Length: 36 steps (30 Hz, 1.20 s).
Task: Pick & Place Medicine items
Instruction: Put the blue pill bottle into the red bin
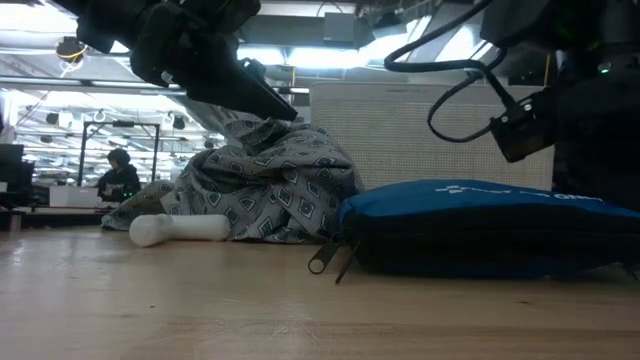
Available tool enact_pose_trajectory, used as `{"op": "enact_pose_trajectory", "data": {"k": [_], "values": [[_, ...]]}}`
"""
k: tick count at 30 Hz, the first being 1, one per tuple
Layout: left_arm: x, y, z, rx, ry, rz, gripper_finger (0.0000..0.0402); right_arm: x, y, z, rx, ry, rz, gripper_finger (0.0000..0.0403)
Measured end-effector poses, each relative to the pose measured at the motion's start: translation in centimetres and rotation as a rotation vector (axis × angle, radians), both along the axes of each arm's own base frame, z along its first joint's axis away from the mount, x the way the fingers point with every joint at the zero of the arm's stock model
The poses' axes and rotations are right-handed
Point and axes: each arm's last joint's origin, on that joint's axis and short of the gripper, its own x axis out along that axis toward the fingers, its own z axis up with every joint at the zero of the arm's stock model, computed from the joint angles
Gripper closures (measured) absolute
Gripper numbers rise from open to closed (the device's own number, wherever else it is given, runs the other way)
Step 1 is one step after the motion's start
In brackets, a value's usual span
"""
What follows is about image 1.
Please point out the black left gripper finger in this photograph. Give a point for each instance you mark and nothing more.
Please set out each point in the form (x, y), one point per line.
(255, 67)
(240, 92)

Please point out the grey diamond-patterned cloth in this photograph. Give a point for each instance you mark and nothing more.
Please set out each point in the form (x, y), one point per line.
(280, 190)

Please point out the blue first aid pouch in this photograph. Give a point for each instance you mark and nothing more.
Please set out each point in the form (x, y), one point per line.
(475, 225)

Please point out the white plastic cylinder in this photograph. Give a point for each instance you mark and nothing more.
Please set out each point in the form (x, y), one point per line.
(175, 229)

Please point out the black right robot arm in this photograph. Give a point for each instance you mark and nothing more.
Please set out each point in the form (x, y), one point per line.
(550, 22)

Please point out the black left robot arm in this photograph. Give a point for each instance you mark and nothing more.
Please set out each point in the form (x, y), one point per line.
(100, 22)

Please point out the person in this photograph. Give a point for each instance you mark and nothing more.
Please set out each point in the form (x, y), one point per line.
(120, 180)

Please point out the long linear ceiling light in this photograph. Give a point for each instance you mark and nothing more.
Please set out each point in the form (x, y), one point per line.
(50, 82)

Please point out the white plastic storage bin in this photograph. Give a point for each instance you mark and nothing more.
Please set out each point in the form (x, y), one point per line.
(425, 140)

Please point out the white box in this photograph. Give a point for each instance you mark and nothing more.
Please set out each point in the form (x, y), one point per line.
(72, 196)

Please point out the dark low desk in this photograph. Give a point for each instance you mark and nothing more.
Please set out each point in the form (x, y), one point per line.
(55, 217)

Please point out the black monitor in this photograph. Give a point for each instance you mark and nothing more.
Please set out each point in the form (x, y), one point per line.
(12, 170)

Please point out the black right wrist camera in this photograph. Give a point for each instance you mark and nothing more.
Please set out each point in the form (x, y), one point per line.
(525, 132)

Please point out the black metal gantry frame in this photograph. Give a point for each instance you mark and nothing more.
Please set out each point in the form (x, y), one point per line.
(120, 124)

